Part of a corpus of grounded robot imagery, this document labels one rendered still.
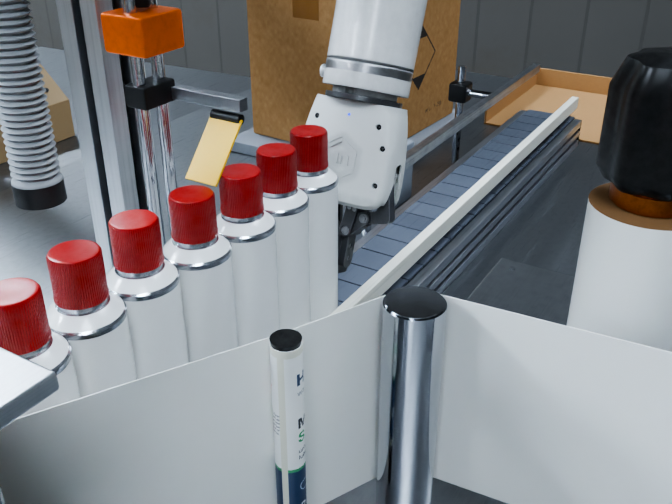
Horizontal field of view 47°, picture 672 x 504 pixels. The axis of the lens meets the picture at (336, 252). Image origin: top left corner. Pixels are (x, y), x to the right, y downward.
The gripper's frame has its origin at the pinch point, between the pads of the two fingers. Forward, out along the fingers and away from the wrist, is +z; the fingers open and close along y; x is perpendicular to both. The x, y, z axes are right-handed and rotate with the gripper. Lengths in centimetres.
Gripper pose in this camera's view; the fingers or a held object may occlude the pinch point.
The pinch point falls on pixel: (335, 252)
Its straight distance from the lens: 76.7
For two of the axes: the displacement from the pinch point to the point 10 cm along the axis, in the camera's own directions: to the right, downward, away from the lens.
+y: 8.6, 2.5, -4.5
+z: -1.8, 9.7, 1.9
